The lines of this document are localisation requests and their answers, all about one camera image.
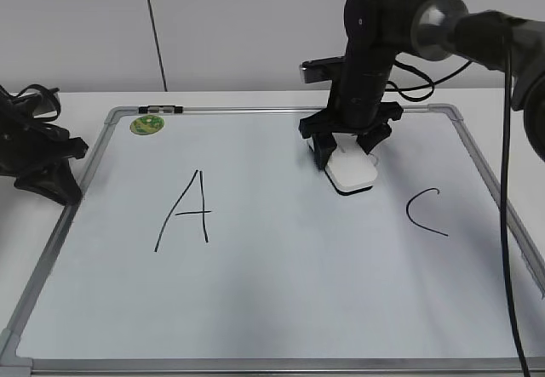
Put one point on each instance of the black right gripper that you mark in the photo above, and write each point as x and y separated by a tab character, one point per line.
355	104

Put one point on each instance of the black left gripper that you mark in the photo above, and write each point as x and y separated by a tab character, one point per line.
35	149

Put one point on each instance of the white board eraser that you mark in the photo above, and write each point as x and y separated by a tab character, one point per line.
349	169

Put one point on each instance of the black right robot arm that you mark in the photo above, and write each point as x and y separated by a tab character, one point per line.
379	30

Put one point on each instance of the round green magnet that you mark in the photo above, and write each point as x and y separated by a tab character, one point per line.
146	125

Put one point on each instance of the black silver hanging clip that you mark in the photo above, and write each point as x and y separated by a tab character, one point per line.
160	109

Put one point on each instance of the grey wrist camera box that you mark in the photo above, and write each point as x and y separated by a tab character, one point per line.
322	70

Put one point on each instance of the white board with grey frame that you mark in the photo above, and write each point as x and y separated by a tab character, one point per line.
212	247

